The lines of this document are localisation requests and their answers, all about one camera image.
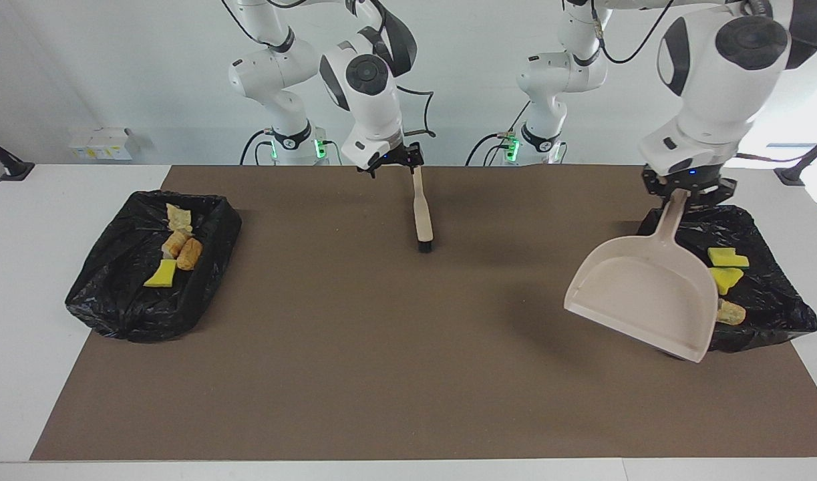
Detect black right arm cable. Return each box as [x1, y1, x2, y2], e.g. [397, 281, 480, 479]
[221, 0, 437, 140]

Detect brown toy bread loaf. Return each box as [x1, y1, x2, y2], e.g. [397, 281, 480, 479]
[176, 238, 203, 271]

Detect wavy yellow sponge piece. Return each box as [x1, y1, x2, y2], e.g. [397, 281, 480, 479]
[709, 267, 744, 296]

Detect notched yellow sponge piece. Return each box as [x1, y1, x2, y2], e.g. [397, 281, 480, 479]
[707, 247, 750, 269]

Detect white box with labels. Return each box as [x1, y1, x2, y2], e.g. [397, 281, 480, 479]
[67, 128, 142, 161]

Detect beige plastic dustpan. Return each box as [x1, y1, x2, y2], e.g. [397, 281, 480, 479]
[564, 189, 720, 363]

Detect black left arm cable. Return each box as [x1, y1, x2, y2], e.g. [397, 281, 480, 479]
[582, 0, 817, 164]

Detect black stand foot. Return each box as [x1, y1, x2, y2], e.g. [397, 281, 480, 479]
[0, 128, 35, 181]
[774, 130, 817, 186]

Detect rectangular yellow green sponge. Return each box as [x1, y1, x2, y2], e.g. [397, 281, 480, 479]
[144, 259, 178, 289]

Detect pale toy pastry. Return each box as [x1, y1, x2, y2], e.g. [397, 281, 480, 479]
[166, 203, 194, 233]

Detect brown table mat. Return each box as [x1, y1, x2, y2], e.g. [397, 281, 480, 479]
[29, 165, 817, 462]

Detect black bag lined bin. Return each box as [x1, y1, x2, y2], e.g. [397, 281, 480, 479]
[65, 190, 242, 344]
[635, 204, 817, 355]

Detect black base cable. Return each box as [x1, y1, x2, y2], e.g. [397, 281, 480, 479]
[240, 129, 279, 166]
[465, 104, 536, 166]

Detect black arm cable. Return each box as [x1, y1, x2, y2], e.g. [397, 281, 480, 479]
[221, 0, 437, 140]
[582, 0, 817, 164]

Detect beige brush black bristles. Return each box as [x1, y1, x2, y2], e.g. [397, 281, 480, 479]
[412, 167, 434, 253]

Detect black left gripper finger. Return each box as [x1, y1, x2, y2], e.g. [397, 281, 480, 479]
[642, 177, 673, 204]
[689, 184, 736, 209]

